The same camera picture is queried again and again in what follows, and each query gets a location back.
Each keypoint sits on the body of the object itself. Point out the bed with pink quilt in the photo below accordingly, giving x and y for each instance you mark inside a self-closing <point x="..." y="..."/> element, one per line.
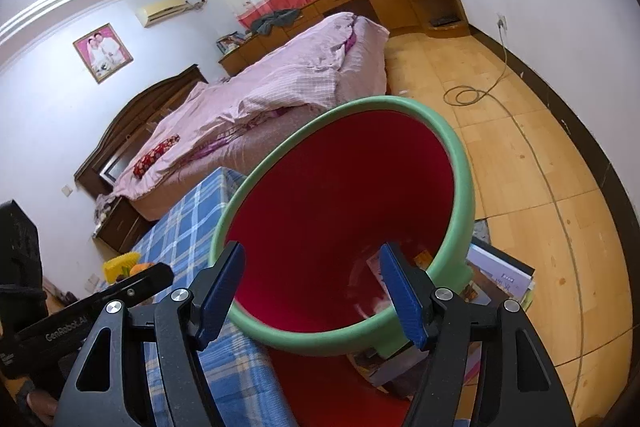
<point x="160" y="203"/>

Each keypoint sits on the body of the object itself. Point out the dark grey clothes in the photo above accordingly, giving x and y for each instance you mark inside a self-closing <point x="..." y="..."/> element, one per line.
<point x="275" y="22"/>

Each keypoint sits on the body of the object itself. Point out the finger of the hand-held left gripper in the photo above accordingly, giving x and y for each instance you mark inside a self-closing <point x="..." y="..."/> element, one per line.
<point x="150" y="276"/>

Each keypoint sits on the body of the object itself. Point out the flat black box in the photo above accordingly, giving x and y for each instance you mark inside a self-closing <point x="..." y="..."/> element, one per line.
<point x="444" y="21"/>

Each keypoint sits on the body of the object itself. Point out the white wall switch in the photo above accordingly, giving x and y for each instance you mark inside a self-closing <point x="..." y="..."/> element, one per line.
<point x="67" y="190"/>

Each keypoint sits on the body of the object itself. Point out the row of books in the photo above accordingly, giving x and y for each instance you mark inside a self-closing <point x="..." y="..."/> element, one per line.
<point x="232" y="43"/>

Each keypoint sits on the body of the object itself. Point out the red floral pillow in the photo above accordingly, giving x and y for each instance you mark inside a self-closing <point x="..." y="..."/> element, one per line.
<point x="155" y="155"/>

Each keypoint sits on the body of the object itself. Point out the framed wedding photo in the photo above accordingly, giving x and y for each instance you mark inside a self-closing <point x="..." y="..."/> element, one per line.
<point x="103" y="53"/>

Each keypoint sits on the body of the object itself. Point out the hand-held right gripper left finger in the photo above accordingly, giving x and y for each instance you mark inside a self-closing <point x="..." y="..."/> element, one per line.
<point x="220" y="297"/>

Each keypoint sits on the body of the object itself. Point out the dark wooden headboard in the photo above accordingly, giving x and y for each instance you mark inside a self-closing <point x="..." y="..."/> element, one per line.
<point x="150" y="102"/>

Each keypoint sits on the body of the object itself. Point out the pink cloth on nightstand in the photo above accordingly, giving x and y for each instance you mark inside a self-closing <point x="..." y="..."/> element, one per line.
<point x="104" y="207"/>

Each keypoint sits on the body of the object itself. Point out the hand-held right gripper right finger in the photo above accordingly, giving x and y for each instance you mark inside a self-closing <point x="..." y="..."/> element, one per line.
<point x="405" y="302"/>

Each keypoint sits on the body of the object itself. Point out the wall air conditioner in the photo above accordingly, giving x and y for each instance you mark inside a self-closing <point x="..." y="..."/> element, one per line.
<point x="162" y="11"/>

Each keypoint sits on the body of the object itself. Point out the yellow studded block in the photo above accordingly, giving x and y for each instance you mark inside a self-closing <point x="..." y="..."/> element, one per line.
<point x="117" y="266"/>

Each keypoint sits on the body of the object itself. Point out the dark wooden nightstand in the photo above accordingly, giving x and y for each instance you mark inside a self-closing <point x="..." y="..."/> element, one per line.
<point x="122" y="226"/>

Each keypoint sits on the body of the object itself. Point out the orange block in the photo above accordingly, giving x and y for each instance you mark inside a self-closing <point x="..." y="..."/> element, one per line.
<point x="143" y="267"/>

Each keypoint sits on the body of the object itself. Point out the white wall socket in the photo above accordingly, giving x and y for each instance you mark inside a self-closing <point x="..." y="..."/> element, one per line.
<point x="501" y="22"/>

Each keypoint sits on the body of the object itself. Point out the blue plaid table cloth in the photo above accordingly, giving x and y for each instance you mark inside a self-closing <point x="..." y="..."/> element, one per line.
<point x="190" y="217"/>

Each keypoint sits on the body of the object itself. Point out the person's left hand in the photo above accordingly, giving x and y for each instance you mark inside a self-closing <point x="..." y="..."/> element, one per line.
<point x="42" y="411"/>

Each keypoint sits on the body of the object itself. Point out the red bin with green rim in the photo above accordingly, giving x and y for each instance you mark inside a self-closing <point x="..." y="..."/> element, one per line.
<point x="340" y="207"/>

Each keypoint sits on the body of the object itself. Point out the pink checked quilt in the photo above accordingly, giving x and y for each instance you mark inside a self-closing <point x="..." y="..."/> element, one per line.
<point x="280" y="77"/>

